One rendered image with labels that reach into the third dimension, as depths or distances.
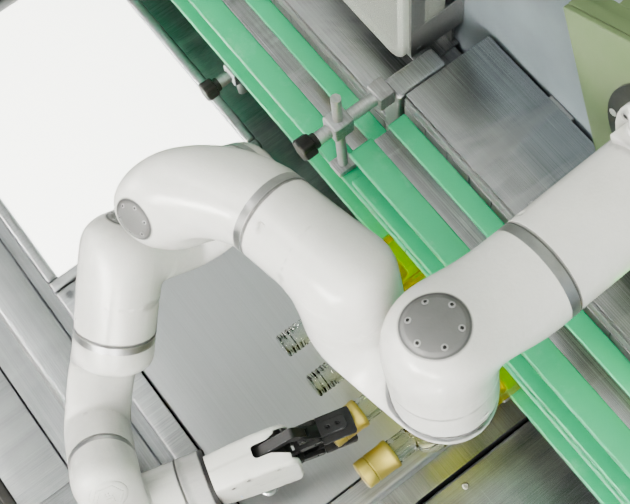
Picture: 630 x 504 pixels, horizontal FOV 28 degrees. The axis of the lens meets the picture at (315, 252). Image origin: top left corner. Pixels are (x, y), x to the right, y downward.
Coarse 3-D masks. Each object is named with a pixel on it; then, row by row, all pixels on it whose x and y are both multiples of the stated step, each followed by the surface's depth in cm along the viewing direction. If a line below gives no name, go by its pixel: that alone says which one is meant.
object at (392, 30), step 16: (352, 0) 148; (368, 0) 148; (384, 0) 148; (400, 0) 133; (368, 16) 147; (384, 16) 147; (400, 16) 136; (384, 32) 146; (400, 32) 139; (400, 48) 143
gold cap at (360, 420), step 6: (348, 402) 142; (354, 402) 141; (354, 408) 141; (354, 414) 141; (360, 414) 141; (354, 420) 140; (360, 420) 141; (366, 420) 141; (360, 426) 141; (366, 426) 142; (342, 438) 140; (348, 438) 141; (336, 444) 141; (342, 444) 141
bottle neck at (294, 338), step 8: (288, 328) 146; (296, 328) 145; (304, 328) 145; (280, 336) 145; (288, 336) 145; (296, 336) 145; (304, 336) 145; (280, 344) 147; (288, 344) 144; (296, 344) 145; (304, 344) 145; (288, 352) 145; (296, 352) 145
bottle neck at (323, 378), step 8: (320, 368) 144; (328, 368) 143; (312, 376) 144; (320, 376) 143; (328, 376) 143; (336, 376) 143; (312, 384) 145; (320, 384) 143; (328, 384) 143; (320, 392) 143
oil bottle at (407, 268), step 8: (384, 240) 147; (392, 240) 147; (392, 248) 146; (400, 248) 146; (400, 256) 146; (408, 256) 146; (400, 264) 146; (408, 264) 145; (400, 272) 145; (408, 272) 145; (416, 272) 147
